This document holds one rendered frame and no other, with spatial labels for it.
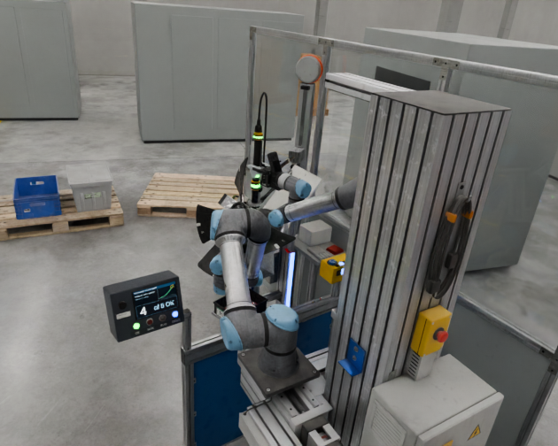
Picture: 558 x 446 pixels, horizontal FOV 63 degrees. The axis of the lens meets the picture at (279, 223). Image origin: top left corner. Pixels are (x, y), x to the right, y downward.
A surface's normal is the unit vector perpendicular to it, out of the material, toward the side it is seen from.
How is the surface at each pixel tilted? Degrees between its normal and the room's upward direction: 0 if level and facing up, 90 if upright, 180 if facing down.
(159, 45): 90
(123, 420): 0
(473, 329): 90
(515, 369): 90
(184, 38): 90
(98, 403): 0
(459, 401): 0
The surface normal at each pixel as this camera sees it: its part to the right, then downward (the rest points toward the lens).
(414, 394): 0.07, -0.90
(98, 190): 0.42, 0.50
